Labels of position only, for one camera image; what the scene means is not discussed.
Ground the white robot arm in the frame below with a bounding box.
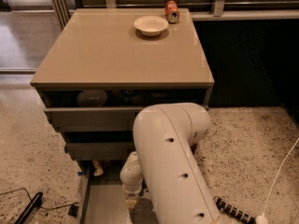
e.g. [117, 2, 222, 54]
[121, 103, 223, 224]

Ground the bottom grey drawer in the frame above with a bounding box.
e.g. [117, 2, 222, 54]
[76, 165, 159, 224]

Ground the grey drawer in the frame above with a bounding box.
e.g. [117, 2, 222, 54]
[76, 165, 159, 224]
[64, 142, 135, 161]
[43, 105, 209, 133]

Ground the snack bag in drawer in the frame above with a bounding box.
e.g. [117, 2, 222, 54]
[92, 159, 125, 177]

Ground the middle grey drawer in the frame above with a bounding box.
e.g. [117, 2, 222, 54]
[64, 142, 135, 161]

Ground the top grey drawer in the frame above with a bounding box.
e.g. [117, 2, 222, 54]
[43, 105, 209, 133]

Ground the dark round object in drawer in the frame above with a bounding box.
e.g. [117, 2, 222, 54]
[77, 90, 107, 106]

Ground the grey drawer cabinet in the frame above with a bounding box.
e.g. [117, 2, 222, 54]
[29, 8, 215, 170]

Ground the black bar on floor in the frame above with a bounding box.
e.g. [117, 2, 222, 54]
[15, 191, 43, 224]

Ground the black power strip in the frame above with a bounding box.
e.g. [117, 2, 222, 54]
[214, 196, 255, 224]

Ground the white bowl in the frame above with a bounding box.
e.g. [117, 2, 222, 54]
[134, 16, 168, 37]

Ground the orange soda can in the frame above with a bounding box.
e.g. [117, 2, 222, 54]
[164, 1, 179, 23]

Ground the thin black cable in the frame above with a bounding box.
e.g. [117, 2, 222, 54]
[0, 188, 80, 218]

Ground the white cable with plug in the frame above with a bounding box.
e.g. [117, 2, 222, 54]
[255, 136, 299, 224]

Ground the metal window frame rail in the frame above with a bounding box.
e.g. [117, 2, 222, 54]
[46, 0, 299, 30]

